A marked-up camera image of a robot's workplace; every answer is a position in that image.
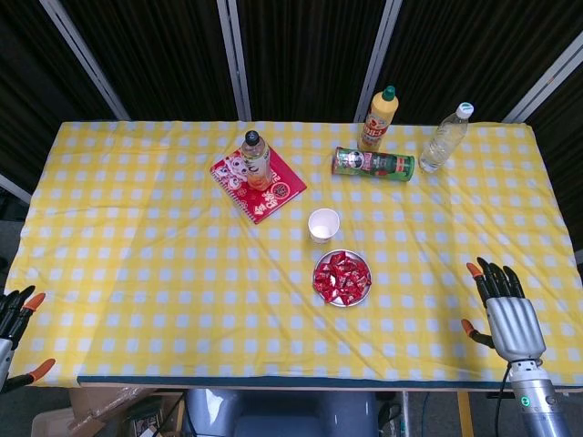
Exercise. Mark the yellow strut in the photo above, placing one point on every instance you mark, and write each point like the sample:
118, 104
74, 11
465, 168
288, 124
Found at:
464, 414

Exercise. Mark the round steel plate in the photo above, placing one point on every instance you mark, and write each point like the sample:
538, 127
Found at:
360, 298

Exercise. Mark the metal table leg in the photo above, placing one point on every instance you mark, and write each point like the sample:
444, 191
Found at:
405, 414

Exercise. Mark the white paper cup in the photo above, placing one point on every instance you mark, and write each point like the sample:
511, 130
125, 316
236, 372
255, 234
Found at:
324, 225

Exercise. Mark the green chips can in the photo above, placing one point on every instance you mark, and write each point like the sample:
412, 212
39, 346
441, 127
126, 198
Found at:
373, 164

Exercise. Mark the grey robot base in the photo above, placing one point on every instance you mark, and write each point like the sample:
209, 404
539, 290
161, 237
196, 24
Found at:
282, 419

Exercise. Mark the brown cardboard box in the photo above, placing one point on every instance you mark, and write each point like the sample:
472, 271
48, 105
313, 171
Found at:
91, 409

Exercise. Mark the red candy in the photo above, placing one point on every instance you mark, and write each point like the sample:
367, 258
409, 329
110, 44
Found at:
339, 272
339, 296
353, 277
350, 265
337, 259
327, 271
342, 284
324, 286
362, 281

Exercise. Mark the grey partition post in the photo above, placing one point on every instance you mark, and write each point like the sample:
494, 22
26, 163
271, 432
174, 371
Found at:
85, 59
379, 59
234, 59
546, 81
13, 187

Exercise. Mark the yellow white checked tablecloth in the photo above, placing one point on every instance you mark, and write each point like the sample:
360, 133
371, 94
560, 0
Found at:
159, 273

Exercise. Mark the clear water bottle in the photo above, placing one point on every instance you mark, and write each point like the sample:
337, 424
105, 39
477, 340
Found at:
442, 141

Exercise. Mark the yellow bottle green cap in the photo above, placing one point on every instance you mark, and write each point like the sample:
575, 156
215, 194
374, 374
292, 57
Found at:
378, 123

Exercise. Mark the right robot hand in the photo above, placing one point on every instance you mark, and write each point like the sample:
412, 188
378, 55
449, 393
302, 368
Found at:
514, 328

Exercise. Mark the red spiral notebook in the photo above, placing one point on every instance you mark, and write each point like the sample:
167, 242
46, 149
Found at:
287, 186

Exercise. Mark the black curtain panel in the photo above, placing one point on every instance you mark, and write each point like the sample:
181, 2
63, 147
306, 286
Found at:
27, 91
565, 159
309, 54
478, 45
159, 54

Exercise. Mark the dark teal table pad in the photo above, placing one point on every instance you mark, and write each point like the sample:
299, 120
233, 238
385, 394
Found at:
228, 381

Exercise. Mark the orange tea drink bottle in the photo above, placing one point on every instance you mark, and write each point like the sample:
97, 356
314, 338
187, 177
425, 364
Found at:
256, 166

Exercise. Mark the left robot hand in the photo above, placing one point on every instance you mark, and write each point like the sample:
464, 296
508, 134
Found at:
13, 309

